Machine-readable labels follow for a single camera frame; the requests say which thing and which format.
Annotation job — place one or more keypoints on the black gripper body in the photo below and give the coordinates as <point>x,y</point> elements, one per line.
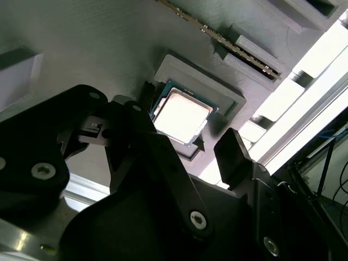
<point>122,231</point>

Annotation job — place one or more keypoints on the silver CPU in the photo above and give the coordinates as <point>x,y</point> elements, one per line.
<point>185,119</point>

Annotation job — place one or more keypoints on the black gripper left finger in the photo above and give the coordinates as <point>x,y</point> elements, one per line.
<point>21,141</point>

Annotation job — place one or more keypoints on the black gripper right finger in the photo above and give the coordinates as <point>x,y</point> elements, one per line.
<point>233,160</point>

